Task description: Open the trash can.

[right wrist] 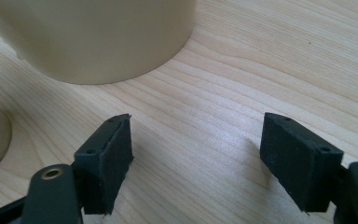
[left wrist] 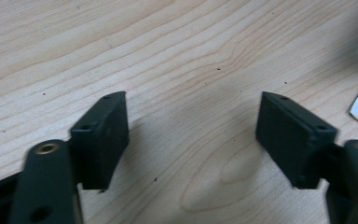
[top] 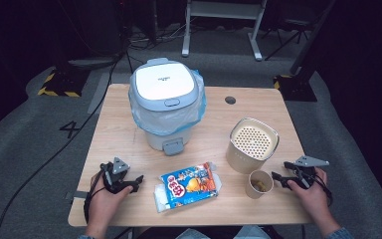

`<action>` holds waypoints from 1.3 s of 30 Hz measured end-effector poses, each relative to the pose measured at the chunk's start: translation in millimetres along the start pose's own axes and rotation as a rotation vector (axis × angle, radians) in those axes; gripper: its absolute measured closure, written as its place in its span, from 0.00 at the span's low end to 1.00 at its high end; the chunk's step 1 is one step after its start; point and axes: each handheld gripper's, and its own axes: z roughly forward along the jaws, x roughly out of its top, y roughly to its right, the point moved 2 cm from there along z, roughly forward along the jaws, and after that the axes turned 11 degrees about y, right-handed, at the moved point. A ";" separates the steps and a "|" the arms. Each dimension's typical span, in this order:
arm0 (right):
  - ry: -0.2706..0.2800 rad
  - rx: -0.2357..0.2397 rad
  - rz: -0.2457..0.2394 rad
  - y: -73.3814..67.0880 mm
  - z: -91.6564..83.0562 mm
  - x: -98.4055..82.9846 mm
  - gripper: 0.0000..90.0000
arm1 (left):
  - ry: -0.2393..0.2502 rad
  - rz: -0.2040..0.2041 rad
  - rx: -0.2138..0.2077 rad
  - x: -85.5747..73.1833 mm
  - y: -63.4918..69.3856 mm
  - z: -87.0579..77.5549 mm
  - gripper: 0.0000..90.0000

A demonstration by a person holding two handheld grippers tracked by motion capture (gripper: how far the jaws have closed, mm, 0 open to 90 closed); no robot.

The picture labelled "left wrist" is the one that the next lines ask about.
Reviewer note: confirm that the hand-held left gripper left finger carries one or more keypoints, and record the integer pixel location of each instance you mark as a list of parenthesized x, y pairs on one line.
[(101, 140)]

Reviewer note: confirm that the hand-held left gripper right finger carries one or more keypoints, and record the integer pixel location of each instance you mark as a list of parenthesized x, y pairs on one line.
[(292, 140)]

